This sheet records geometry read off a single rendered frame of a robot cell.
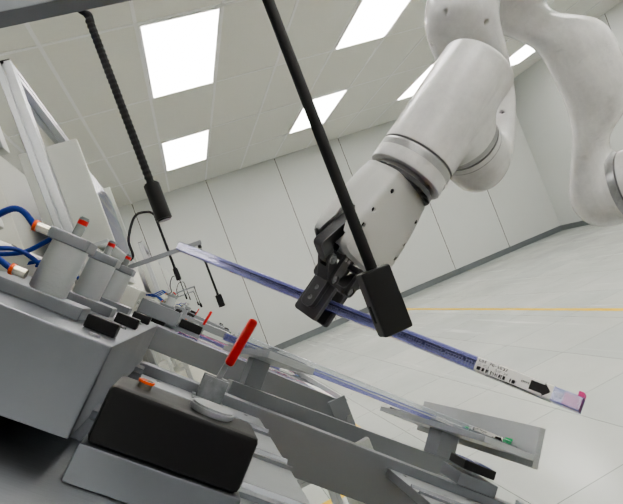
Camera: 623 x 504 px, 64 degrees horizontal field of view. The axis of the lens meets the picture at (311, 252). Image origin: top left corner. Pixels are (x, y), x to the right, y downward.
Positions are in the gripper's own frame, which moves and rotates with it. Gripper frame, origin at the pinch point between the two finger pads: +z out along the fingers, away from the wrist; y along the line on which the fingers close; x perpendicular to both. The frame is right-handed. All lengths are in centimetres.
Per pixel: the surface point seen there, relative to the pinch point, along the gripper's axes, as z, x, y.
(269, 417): 15.3, -3.8, -9.8
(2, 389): 11.9, 9.2, 29.4
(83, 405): 10.7, 11.3, 26.7
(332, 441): 13.7, 1.7, -16.2
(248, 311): 75, -513, -550
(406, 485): 12.1, 11.5, -18.5
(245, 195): -78, -604, -484
